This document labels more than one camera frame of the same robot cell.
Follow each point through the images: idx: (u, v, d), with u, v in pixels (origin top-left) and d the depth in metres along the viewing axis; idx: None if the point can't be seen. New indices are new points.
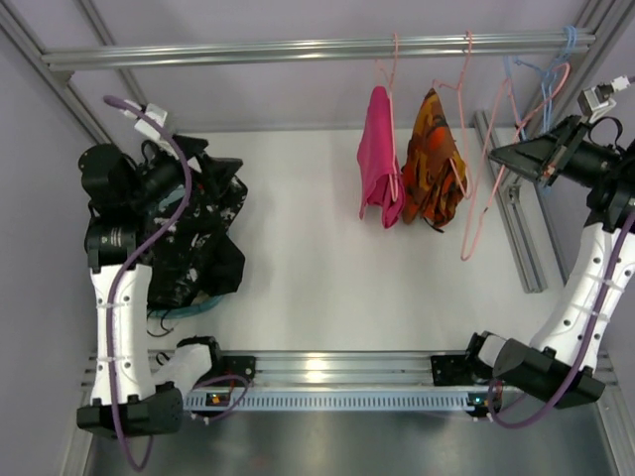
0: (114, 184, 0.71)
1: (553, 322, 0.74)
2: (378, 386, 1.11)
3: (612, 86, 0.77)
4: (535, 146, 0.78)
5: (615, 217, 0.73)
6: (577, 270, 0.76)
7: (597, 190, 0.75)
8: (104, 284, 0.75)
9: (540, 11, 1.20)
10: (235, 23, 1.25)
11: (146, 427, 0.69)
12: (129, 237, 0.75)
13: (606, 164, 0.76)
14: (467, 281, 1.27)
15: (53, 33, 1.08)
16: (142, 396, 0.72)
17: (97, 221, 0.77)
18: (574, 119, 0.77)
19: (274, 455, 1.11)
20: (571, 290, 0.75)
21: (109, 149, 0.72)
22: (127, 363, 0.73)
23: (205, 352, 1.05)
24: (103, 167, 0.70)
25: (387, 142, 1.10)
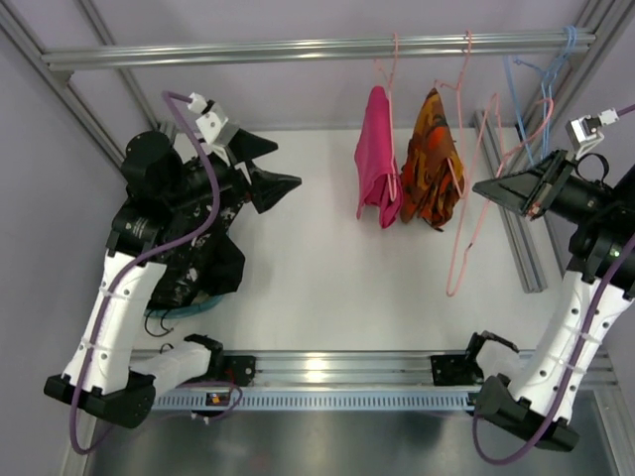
0: (154, 175, 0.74)
1: (529, 372, 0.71)
2: (377, 386, 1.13)
3: (600, 119, 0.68)
4: (519, 181, 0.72)
5: (595, 268, 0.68)
6: (557, 317, 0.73)
7: (579, 235, 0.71)
8: (114, 271, 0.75)
9: (540, 11, 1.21)
10: (234, 22, 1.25)
11: (104, 418, 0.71)
12: (151, 231, 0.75)
13: (593, 202, 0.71)
14: (466, 280, 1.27)
15: (53, 33, 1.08)
16: (106, 390, 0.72)
17: (130, 207, 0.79)
18: (562, 155, 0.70)
19: (274, 455, 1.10)
20: (549, 337, 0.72)
21: (160, 139, 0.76)
22: (105, 354, 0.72)
23: (205, 356, 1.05)
24: (149, 155, 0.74)
25: (385, 142, 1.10)
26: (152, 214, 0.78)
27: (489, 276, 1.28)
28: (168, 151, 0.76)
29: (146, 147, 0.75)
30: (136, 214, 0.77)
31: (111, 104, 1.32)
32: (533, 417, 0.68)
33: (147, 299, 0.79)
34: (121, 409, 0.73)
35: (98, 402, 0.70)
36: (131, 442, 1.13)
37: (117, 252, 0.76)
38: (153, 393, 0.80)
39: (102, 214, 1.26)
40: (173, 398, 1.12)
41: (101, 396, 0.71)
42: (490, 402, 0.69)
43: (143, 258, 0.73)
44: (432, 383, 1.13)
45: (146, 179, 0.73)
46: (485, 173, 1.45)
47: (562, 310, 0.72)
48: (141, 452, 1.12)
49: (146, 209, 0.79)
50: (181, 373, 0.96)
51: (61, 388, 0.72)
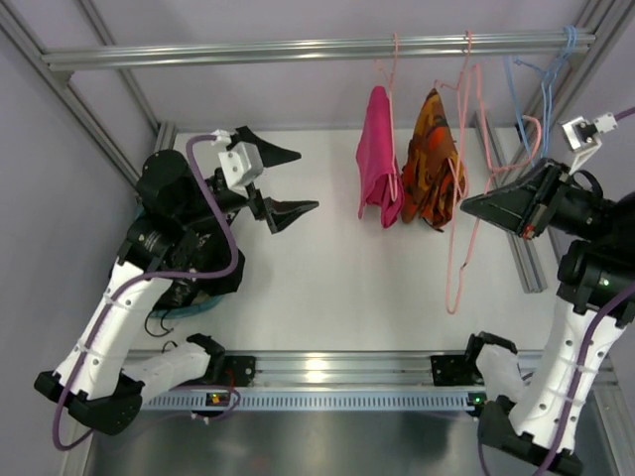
0: (167, 195, 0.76)
1: (528, 404, 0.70)
2: (378, 386, 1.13)
3: (596, 126, 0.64)
4: (513, 203, 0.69)
5: (584, 297, 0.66)
6: (552, 346, 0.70)
7: (569, 259, 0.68)
8: (121, 278, 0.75)
9: (540, 11, 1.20)
10: (234, 22, 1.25)
11: (84, 423, 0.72)
12: (163, 248, 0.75)
13: (592, 218, 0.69)
14: (467, 281, 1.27)
15: (53, 33, 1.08)
16: (92, 397, 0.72)
17: (145, 219, 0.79)
18: (556, 170, 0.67)
19: (274, 455, 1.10)
20: (545, 366, 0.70)
21: (177, 161, 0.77)
22: (96, 361, 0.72)
23: (202, 361, 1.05)
24: (164, 177, 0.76)
25: (386, 142, 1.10)
26: (165, 230, 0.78)
27: (489, 276, 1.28)
28: (184, 174, 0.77)
29: (162, 167, 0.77)
30: (149, 228, 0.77)
31: (112, 104, 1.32)
32: (536, 451, 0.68)
33: (147, 310, 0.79)
34: (102, 416, 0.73)
35: (82, 407, 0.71)
36: (131, 442, 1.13)
37: (126, 261, 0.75)
38: (140, 403, 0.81)
39: (103, 214, 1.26)
40: (174, 398, 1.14)
41: (85, 402, 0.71)
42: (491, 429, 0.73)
43: (151, 275, 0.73)
44: (432, 383, 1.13)
45: (158, 200, 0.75)
46: (485, 173, 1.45)
47: (557, 341, 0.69)
48: (142, 452, 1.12)
49: (161, 224, 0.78)
50: (174, 377, 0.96)
51: (50, 384, 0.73)
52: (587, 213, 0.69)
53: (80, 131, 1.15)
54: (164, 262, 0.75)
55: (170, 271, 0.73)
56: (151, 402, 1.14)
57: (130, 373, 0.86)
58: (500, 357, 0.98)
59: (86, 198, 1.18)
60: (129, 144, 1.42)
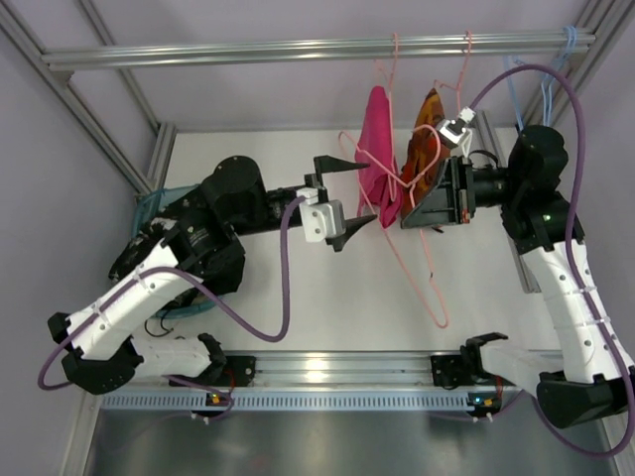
0: (226, 202, 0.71)
1: (574, 351, 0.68)
2: (378, 386, 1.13)
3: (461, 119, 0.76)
4: (438, 202, 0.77)
5: (545, 236, 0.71)
6: (551, 291, 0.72)
7: (514, 221, 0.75)
8: (156, 259, 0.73)
9: (540, 11, 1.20)
10: (234, 22, 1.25)
11: (69, 378, 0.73)
12: (204, 250, 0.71)
13: (500, 184, 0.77)
14: (466, 280, 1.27)
15: (53, 33, 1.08)
16: (86, 357, 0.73)
17: (202, 210, 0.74)
18: (454, 163, 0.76)
19: (274, 455, 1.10)
20: (560, 310, 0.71)
21: (250, 170, 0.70)
22: (102, 327, 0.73)
23: (200, 363, 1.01)
24: (230, 183, 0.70)
25: (386, 140, 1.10)
26: (216, 232, 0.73)
27: (489, 275, 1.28)
28: (251, 187, 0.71)
29: (233, 174, 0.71)
30: (201, 223, 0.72)
31: (112, 105, 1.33)
32: (616, 387, 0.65)
33: (167, 297, 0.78)
34: (94, 376, 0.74)
35: (74, 364, 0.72)
36: (132, 442, 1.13)
37: (167, 246, 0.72)
38: (132, 375, 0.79)
39: (103, 214, 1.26)
40: (173, 398, 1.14)
41: (79, 360, 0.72)
42: (561, 407, 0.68)
43: (184, 272, 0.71)
44: (432, 383, 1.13)
45: (215, 205, 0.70)
46: None
47: (554, 284, 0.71)
48: (142, 451, 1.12)
49: (214, 225, 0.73)
50: (172, 366, 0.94)
51: (59, 327, 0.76)
52: (496, 181, 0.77)
53: (80, 131, 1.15)
54: (199, 262, 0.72)
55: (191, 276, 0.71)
56: (151, 402, 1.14)
57: (137, 343, 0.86)
58: (504, 348, 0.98)
59: (86, 198, 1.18)
60: (128, 145, 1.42)
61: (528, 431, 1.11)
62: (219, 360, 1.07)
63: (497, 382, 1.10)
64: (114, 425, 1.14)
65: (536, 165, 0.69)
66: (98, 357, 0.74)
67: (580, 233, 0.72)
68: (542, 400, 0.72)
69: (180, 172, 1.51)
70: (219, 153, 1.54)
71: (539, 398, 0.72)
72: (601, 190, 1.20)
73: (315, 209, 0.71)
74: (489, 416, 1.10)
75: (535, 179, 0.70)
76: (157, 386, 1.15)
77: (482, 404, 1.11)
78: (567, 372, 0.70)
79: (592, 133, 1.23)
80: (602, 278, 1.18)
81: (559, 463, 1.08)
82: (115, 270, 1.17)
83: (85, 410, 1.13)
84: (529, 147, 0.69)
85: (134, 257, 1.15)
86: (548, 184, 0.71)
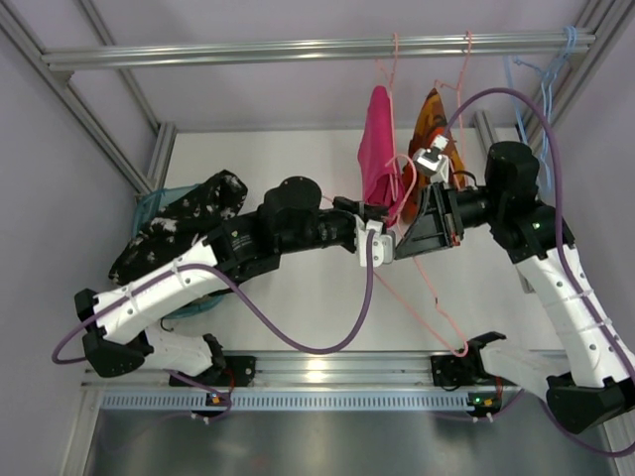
0: (284, 217, 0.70)
1: (580, 355, 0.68)
2: (378, 386, 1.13)
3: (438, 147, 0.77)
4: (428, 230, 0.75)
5: (536, 245, 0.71)
6: (549, 297, 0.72)
7: (505, 233, 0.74)
8: (196, 256, 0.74)
9: (540, 10, 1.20)
10: (234, 21, 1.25)
11: (87, 356, 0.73)
12: (244, 257, 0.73)
13: (484, 202, 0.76)
14: (466, 281, 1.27)
15: (54, 33, 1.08)
16: (107, 336, 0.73)
17: (249, 216, 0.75)
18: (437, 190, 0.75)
19: (274, 455, 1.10)
20: (560, 315, 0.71)
21: (314, 192, 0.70)
22: (130, 311, 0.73)
23: (202, 363, 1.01)
24: (295, 202, 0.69)
25: (387, 140, 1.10)
26: (260, 240, 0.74)
27: (489, 276, 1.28)
28: (312, 207, 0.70)
29: (296, 192, 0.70)
30: (246, 228, 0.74)
31: (112, 105, 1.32)
32: (625, 388, 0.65)
33: (195, 296, 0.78)
34: (110, 359, 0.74)
35: (95, 344, 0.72)
36: (132, 442, 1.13)
37: (209, 245, 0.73)
38: (140, 364, 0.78)
39: (103, 215, 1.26)
40: (173, 398, 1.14)
41: (100, 340, 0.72)
42: (572, 412, 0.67)
43: (221, 272, 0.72)
44: (432, 383, 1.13)
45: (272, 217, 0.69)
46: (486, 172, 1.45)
47: (551, 291, 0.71)
48: (142, 451, 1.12)
49: (259, 232, 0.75)
50: (175, 363, 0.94)
51: (84, 303, 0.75)
52: (478, 198, 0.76)
53: (80, 131, 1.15)
54: (237, 266, 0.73)
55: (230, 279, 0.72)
56: (151, 402, 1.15)
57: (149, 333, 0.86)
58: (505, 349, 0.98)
59: (86, 198, 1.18)
60: (128, 145, 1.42)
61: (528, 431, 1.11)
62: (220, 362, 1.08)
63: (497, 383, 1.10)
64: (114, 425, 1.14)
65: (511, 174, 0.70)
66: (118, 339, 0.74)
67: (570, 237, 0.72)
68: (551, 403, 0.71)
69: (180, 172, 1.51)
70: (218, 153, 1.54)
71: (549, 403, 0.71)
72: (601, 190, 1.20)
73: (377, 238, 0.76)
74: (489, 416, 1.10)
75: (514, 189, 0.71)
76: (157, 386, 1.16)
77: (482, 404, 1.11)
78: (573, 377, 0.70)
79: (592, 132, 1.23)
80: (602, 277, 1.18)
81: (559, 463, 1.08)
82: (116, 270, 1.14)
83: (85, 410, 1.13)
84: (500, 160, 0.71)
85: (134, 257, 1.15)
86: (527, 192, 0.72)
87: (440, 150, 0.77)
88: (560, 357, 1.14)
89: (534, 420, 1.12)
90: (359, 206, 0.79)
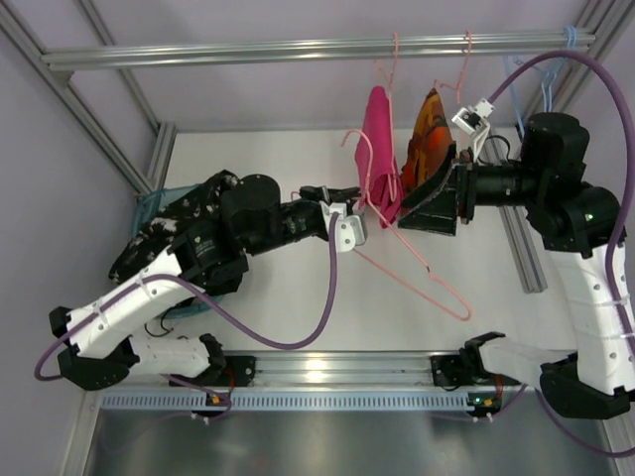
0: (241, 219, 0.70)
1: (597, 362, 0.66)
2: (378, 386, 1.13)
3: (479, 113, 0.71)
4: (441, 206, 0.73)
5: (583, 240, 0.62)
6: (579, 296, 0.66)
7: (547, 218, 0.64)
8: (162, 265, 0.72)
9: (539, 10, 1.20)
10: (234, 21, 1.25)
11: (65, 373, 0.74)
12: (208, 262, 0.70)
13: (512, 185, 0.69)
14: (465, 281, 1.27)
15: (53, 33, 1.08)
16: (81, 353, 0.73)
17: (212, 222, 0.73)
18: (461, 168, 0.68)
19: (274, 455, 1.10)
20: (585, 317, 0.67)
21: (273, 189, 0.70)
22: (101, 326, 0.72)
23: (200, 364, 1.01)
24: (252, 201, 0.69)
25: (386, 143, 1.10)
26: (223, 244, 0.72)
27: (489, 276, 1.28)
28: (270, 206, 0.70)
29: (253, 191, 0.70)
30: (209, 233, 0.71)
31: (112, 105, 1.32)
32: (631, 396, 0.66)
33: (167, 303, 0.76)
34: (88, 375, 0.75)
35: (69, 362, 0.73)
36: (132, 442, 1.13)
37: (173, 253, 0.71)
38: (126, 374, 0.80)
39: (103, 215, 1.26)
40: (173, 398, 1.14)
41: (74, 357, 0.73)
42: (568, 400, 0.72)
43: (186, 282, 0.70)
44: (432, 383, 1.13)
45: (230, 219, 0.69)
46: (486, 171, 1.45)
47: (583, 292, 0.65)
48: (142, 451, 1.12)
49: (222, 236, 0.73)
50: (171, 365, 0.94)
51: (59, 321, 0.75)
52: (509, 177, 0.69)
53: (80, 131, 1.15)
54: (202, 274, 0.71)
55: (194, 286, 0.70)
56: (151, 402, 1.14)
57: (134, 342, 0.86)
58: (501, 348, 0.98)
59: (85, 198, 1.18)
60: (128, 145, 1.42)
61: (528, 431, 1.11)
62: (219, 366, 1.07)
63: (497, 383, 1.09)
64: (114, 425, 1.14)
65: (556, 145, 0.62)
66: (93, 355, 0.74)
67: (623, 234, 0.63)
68: (544, 384, 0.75)
69: (180, 172, 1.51)
70: (218, 153, 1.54)
71: (545, 386, 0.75)
72: None
73: (343, 220, 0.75)
74: (489, 416, 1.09)
75: (558, 166, 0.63)
76: (157, 386, 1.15)
77: (482, 404, 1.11)
78: (579, 372, 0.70)
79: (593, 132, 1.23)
80: None
81: (559, 464, 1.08)
82: (115, 269, 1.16)
83: (85, 410, 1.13)
84: (542, 131, 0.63)
85: (134, 257, 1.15)
86: (571, 170, 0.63)
87: (481, 117, 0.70)
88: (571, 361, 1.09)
89: (534, 420, 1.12)
90: (323, 192, 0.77)
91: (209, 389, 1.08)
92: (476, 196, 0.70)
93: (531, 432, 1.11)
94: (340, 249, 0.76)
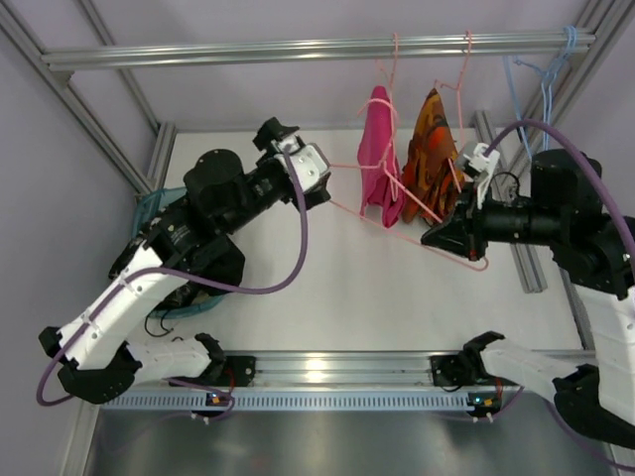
0: (209, 196, 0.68)
1: (623, 395, 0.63)
2: (378, 386, 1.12)
3: (475, 168, 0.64)
4: (452, 233, 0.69)
5: (621, 283, 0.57)
6: (611, 331, 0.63)
7: (579, 256, 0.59)
8: (140, 261, 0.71)
9: (539, 11, 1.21)
10: (234, 22, 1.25)
11: (67, 390, 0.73)
12: (187, 247, 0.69)
13: (522, 220, 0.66)
14: (466, 281, 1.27)
15: (54, 33, 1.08)
16: (80, 366, 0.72)
17: (183, 208, 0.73)
18: (464, 204, 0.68)
19: (274, 455, 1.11)
20: (613, 351, 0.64)
21: (232, 161, 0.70)
22: (95, 335, 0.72)
23: (201, 362, 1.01)
24: (212, 176, 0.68)
25: (387, 141, 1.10)
26: (198, 227, 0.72)
27: (489, 276, 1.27)
28: (235, 178, 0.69)
29: (215, 167, 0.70)
30: (182, 220, 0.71)
31: (112, 104, 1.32)
32: None
33: (155, 299, 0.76)
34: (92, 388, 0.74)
35: (71, 376, 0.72)
36: (132, 442, 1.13)
37: (149, 247, 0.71)
38: (132, 380, 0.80)
39: (102, 214, 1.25)
40: (173, 399, 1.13)
41: (75, 371, 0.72)
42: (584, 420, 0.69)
43: (168, 269, 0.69)
44: (432, 383, 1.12)
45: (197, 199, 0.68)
46: None
47: (613, 325, 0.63)
48: (142, 451, 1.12)
49: (195, 219, 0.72)
50: (171, 368, 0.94)
51: (51, 342, 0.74)
52: (519, 213, 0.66)
53: (80, 131, 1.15)
54: (184, 259, 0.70)
55: (187, 272, 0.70)
56: (151, 402, 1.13)
57: (134, 349, 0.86)
58: (506, 351, 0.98)
59: (85, 198, 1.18)
60: (128, 145, 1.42)
61: (527, 431, 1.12)
62: (219, 367, 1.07)
63: (497, 382, 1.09)
64: (114, 425, 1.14)
65: (570, 180, 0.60)
66: (94, 366, 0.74)
67: None
68: (557, 402, 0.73)
69: (180, 172, 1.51)
70: None
71: (558, 402, 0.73)
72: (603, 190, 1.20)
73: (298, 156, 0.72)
74: (489, 416, 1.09)
75: (576, 199, 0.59)
76: (157, 386, 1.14)
77: (482, 404, 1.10)
78: (599, 398, 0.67)
79: (594, 132, 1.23)
80: None
81: (558, 463, 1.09)
82: (115, 270, 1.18)
83: (85, 410, 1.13)
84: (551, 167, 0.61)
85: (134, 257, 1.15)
86: (591, 202, 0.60)
87: (475, 169, 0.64)
88: (557, 357, 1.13)
89: (534, 420, 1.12)
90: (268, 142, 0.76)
91: (209, 388, 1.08)
92: (483, 235, 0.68)
93: (529, 431, 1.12)
94: (310, 185, 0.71)
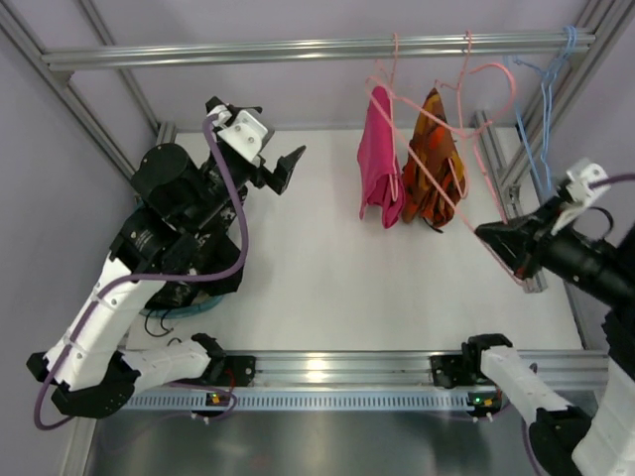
0: (162, 195, 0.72)
1: (598, 465, 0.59)
2: (378, 386, 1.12)
3: (574, 194, 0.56)
4: (511, 241, 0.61)
5: None
6: (622, 412, 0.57)
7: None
8: (110, 274, 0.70)
9: (540, 11, 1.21)
10: (235, 22, 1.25)
11: (65, 411, 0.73)
12: (151, 251, 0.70)
13: (592, 264, 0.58)
14: (466, 281, 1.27)
15: (54, 33, 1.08)
16: (72, 388, 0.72)
17: (144, 212, 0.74)
18: (540, 221, 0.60)
19: (275, 455, 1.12)
20: (611, 426, 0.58)
21: (177, 158, 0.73)
22: (79, 355, 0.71)
23: (201, 362, 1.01)
24: (160, 176, 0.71)
25: (387, 141, 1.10)
26: (161, 230, 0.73)
27: (488, 276, 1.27)
28: (183, 175, 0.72)
29: (161, 166, 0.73)
30: (143, 224, 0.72)
31: (112, 104, 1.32)
32: None
33: (135, 307, 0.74)
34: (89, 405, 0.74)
35: (65, 398, 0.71)
36: (132, 442, 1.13)
37: (116, 258, 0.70)
38: (132, 390, 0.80)
39: (102, 214, 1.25)
40: (173, 399, 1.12)
41: (68, 393, 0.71)
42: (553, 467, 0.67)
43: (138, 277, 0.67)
44: (431, 383, 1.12)
45: (150, 200, 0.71)
46: (486, 172, 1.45)
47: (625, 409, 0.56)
48: (142, 452, 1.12)
49: (157, 223, 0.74)
50: (168, 373, 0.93)
51: (38, 367, 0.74)
52: (593, 258, 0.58)
53: (80, 131, 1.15)
54: (152, 265, 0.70)
55: (162, 275, 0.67)
56: (151, 402, 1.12)
57: (129, 359, 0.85)
58: (506, 363, 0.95)
59: (85, 198, 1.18)
60: (128, 146, 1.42)
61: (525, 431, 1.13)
62: (219, 368, 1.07)
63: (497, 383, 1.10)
64: (114, 426, 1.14)
65: None
66: (88, 384, 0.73)
67: None
68: (534, 432, 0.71)
69: None
70: None
71: (535, 431, 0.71)
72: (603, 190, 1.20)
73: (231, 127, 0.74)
74: (489, 416, 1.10)
75: None
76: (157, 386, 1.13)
77: (481, 404, 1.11)
78: (574, 450, 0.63)
79: (594, 132, 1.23)
80: None
81: None
82: None
83: None
84: None
85: None
86: None
87: (574, 195, 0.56)
88: (555, 357, 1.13)
89: None
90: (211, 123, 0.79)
91: (210, 386, 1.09)
92: (542, 259, 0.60)
93: None
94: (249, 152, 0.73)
